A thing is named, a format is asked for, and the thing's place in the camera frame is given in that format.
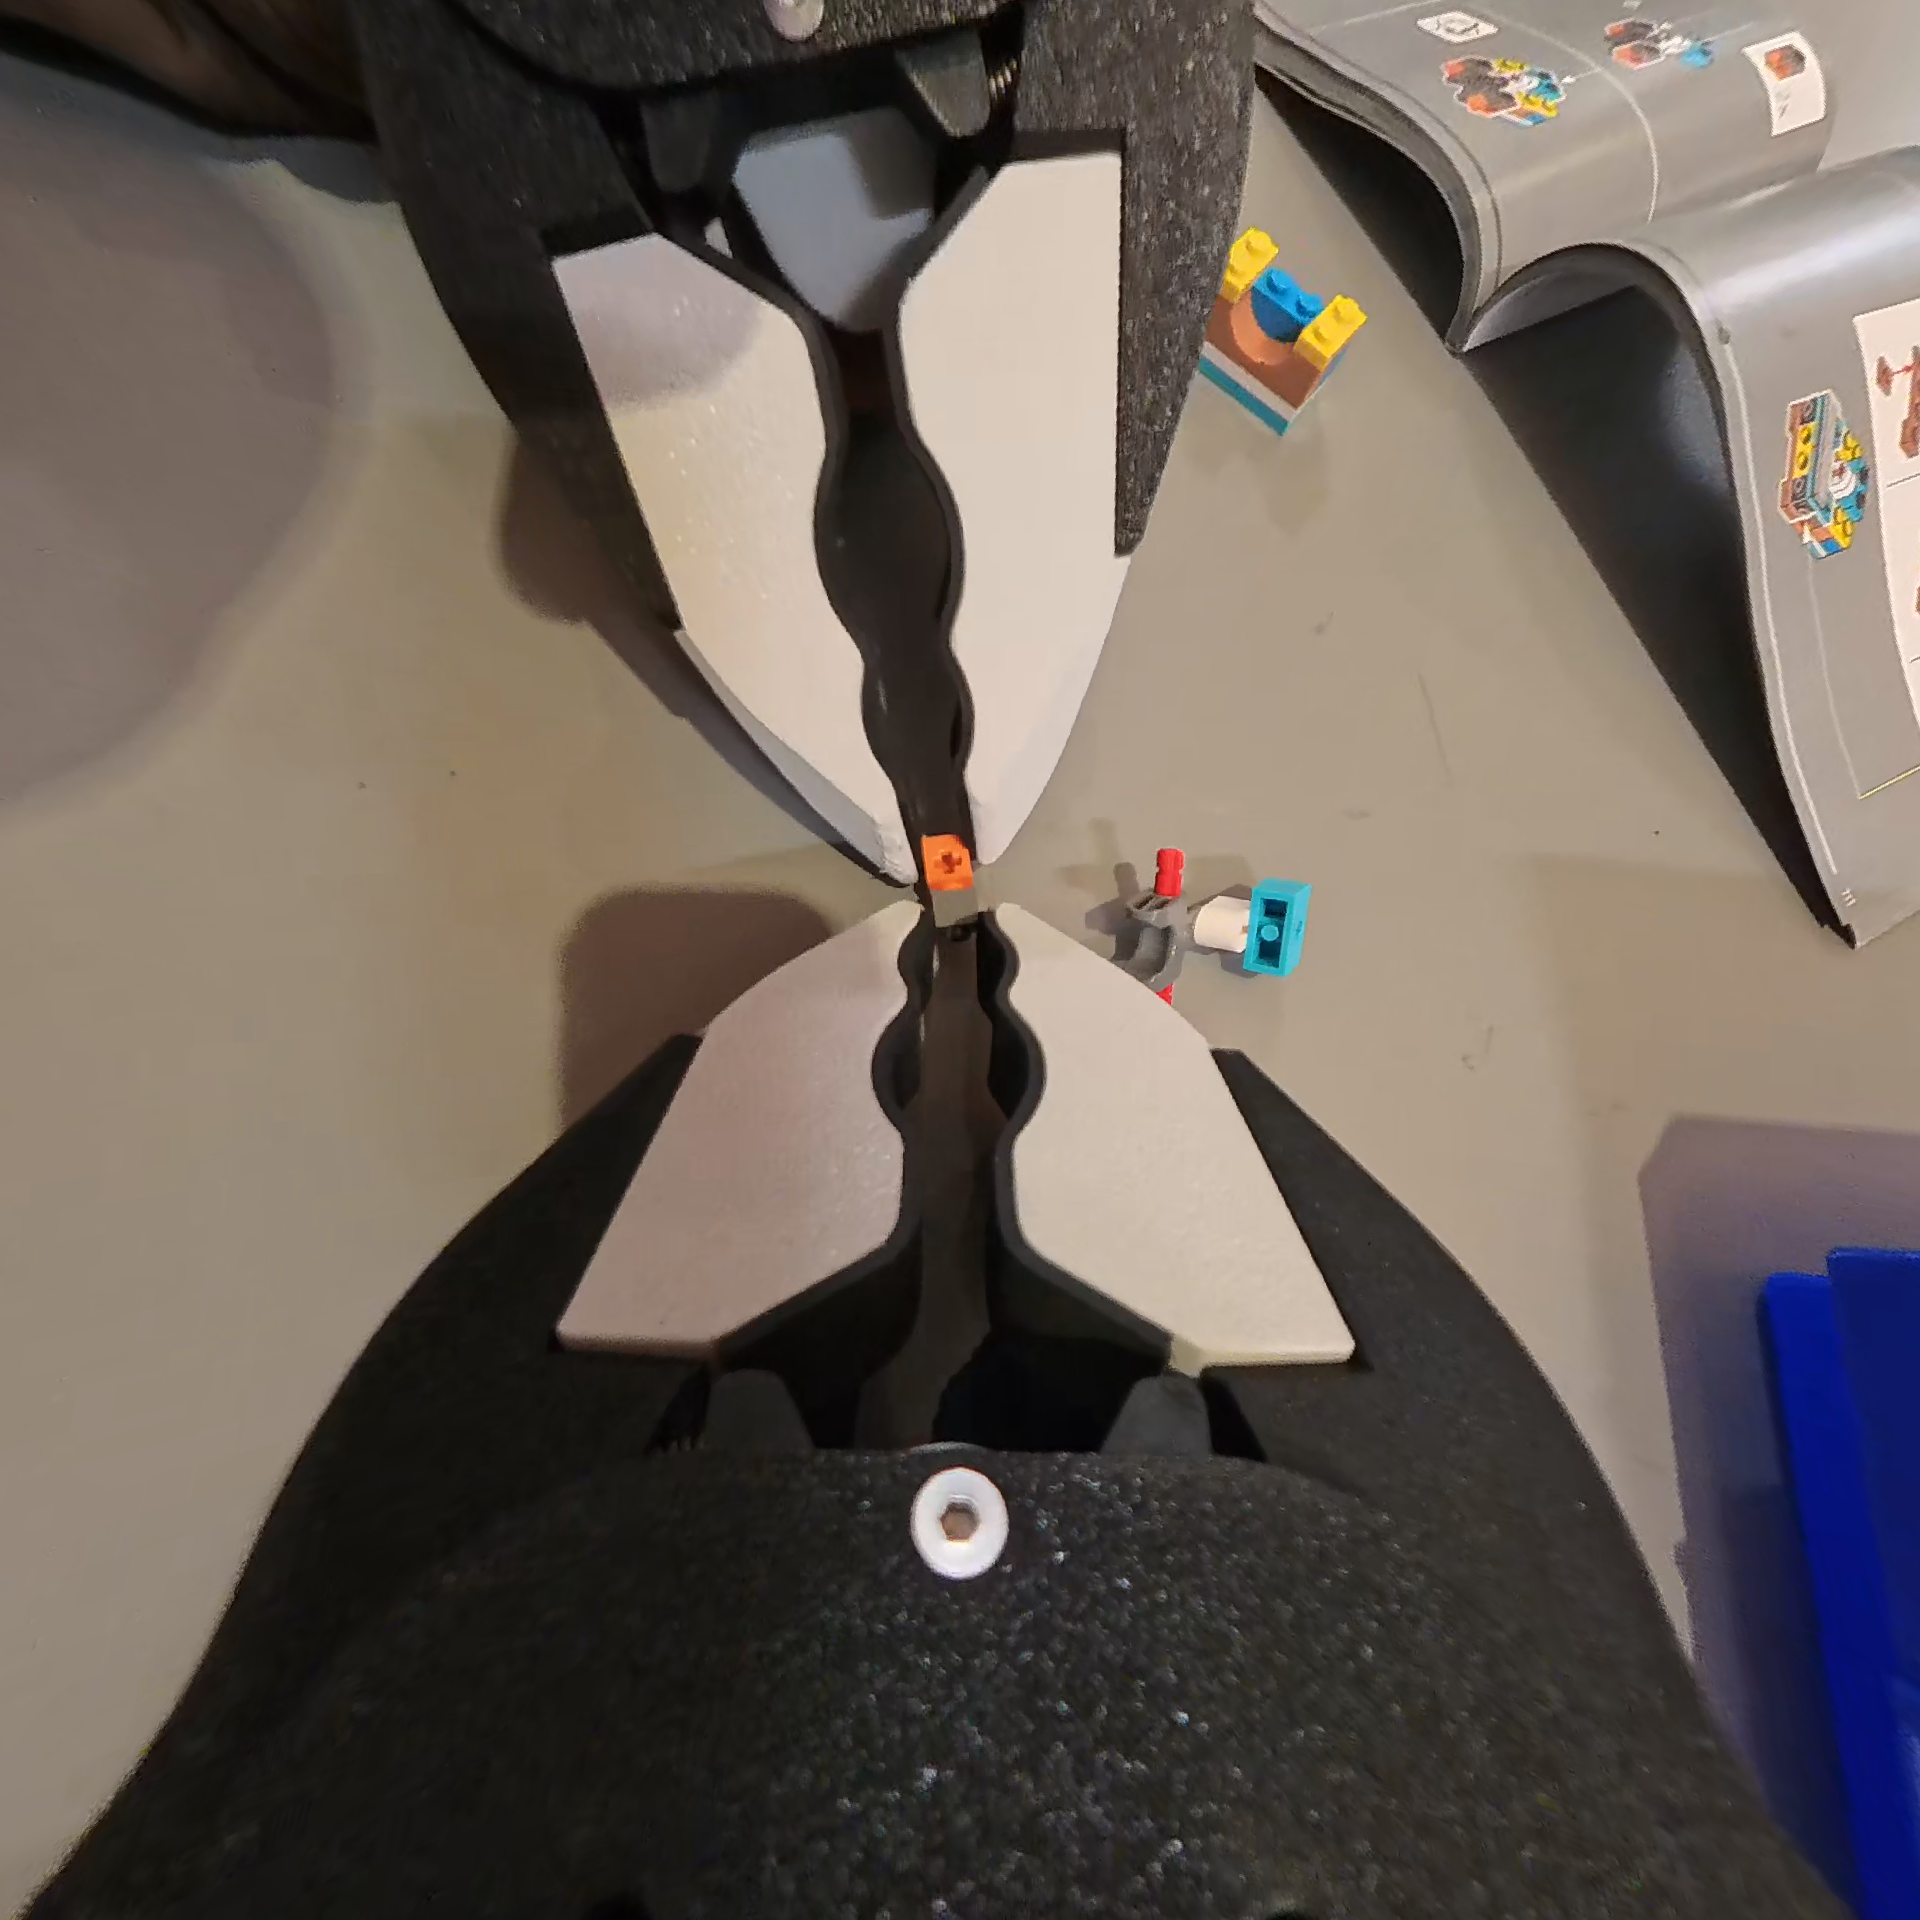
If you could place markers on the multicoloured toy brick assembly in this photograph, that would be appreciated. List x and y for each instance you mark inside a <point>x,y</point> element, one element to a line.
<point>1276,370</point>

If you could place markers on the small grey toy brick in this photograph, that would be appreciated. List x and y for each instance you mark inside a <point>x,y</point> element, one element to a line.
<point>956,909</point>

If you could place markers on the grey desk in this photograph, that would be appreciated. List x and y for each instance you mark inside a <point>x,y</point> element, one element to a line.
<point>301,1051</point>

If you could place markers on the orange toy brick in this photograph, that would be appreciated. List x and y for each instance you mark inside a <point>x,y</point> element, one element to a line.
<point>948,863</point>

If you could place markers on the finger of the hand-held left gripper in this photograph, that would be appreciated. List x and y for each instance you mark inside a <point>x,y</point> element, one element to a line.
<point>705,452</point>
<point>1036,452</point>

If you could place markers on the teal grey red brick assembly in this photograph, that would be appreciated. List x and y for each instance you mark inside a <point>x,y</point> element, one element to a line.
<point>1276,922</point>

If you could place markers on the person's left forearm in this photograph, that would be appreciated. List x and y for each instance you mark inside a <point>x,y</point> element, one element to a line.
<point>182,44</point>

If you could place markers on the grey instruction booklet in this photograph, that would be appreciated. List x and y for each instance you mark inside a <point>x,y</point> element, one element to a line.
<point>1740,346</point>

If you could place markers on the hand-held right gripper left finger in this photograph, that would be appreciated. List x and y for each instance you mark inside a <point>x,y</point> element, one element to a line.
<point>751,1184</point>

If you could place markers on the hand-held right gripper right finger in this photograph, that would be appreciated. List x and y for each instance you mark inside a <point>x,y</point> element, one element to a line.
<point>1172,1200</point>

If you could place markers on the blue plastic bin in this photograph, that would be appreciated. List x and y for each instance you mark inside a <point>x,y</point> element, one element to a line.
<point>1862,1576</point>

